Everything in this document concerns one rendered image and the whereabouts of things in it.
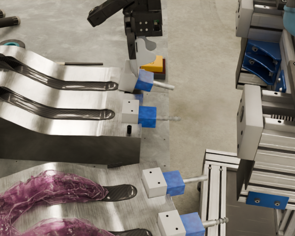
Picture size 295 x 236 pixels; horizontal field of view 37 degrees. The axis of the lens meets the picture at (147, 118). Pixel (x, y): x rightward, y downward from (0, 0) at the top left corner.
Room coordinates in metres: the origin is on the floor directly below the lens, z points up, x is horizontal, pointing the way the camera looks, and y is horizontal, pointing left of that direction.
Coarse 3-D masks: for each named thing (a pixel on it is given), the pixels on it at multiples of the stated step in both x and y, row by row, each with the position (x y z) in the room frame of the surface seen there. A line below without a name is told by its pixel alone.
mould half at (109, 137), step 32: (32, 64) 0.89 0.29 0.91; (32, 96) 0.78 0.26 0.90; (64, 96) 0.81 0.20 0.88; (96, 96) 0.82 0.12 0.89; (128, 96) 0.82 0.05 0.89; (0, 128) 0.68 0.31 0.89; (32, 128) 0.68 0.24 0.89; (64, 128) 0.70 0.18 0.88; (96, 128) 0.70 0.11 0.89; (32, 160) 0.68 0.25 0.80; (64, 160) 0.68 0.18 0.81; (96, 160) 0.68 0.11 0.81; (128, 160) 0.68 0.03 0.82
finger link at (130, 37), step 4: (128, 24) 0.85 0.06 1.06; (128, 28) 0.84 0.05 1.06; (128, 32) 0.83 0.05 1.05; (132, 32) 0.84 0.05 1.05; (128, 36) 0.83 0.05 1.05; (132, 36) 0.83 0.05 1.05; (128, 40) 0.83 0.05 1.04; (132, 40) 0.83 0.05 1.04; (128, 44) 0.82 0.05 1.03; (132, 44) 0.83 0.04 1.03; (128, 48) 0.82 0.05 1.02; (132, 48) 0.82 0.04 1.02; (128, 52) 0.82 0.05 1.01; (132, 52) 0.83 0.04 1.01; (132, 56) 0.83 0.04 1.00
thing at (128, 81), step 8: (128, 64) 0.87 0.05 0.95; (128, 72) 0.84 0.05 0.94; (144, 72) 0.88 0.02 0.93; (120, 80) 0.85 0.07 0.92; (128, 80) 0.84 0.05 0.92; (136, 80) 0.84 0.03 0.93; (144, 80) 0.85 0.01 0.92; (152, 80) 0.85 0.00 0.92; (120, 88) 0.84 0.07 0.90; (128, 88) 0.84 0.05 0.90; (144, 88) 0.84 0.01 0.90; (168, 88) 0.86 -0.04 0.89
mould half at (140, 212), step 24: (48, 168) 0.57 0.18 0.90; (72, 168) 0.58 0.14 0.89; (96, 168) 0.61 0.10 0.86; (120, 168) 0.62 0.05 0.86; (144, 168) 0.63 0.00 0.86; (0, 192) 0.52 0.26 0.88; (144, 192) 0.56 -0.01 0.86; (24, 216) 0.46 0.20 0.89; (48, 216) 0.46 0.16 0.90; (72, 216) 0.47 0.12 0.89; (96, 216) 0.48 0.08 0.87; (120, 216) 0.50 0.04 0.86; (144, 216) 0.51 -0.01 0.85
